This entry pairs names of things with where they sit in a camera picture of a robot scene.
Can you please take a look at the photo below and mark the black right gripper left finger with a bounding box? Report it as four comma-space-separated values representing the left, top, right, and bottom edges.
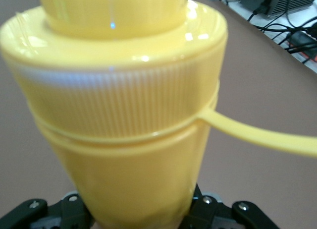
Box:
0, 191, 96, 229

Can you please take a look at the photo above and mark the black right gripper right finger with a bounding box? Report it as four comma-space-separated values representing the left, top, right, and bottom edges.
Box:
180, 183, 278, 229

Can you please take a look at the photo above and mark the yellow squeeze bottle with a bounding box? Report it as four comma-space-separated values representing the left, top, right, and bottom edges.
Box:
0, 0, 317, 229

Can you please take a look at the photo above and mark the grey finned power supply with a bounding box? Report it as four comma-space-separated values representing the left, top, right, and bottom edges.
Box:
239, 0, 317, 15

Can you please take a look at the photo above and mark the black power strip orange switch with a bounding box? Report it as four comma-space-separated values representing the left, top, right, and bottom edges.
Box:
287, 30, 317, 65

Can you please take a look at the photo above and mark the black power plug cable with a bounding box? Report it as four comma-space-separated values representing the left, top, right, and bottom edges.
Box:
247, 0, 272, 21

